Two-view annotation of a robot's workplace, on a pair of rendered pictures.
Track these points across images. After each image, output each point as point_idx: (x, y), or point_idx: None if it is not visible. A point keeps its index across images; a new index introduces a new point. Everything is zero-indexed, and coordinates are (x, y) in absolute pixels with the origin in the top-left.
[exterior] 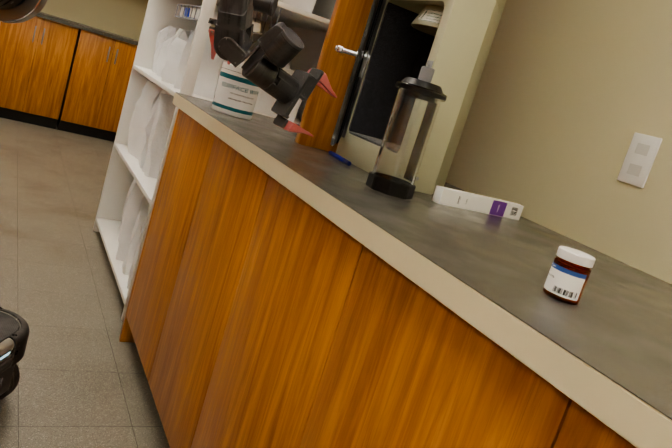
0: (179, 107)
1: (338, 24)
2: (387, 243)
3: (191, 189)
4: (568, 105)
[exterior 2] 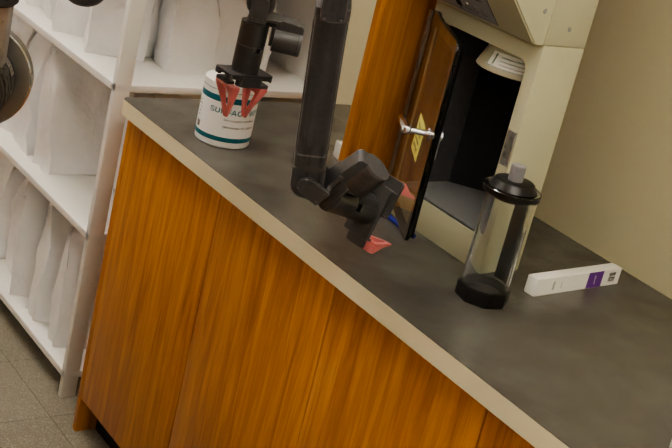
0: (141, 129)
1: (378, 51)
2: (524, 422)
3: (188, 254)
4: (667, 133)
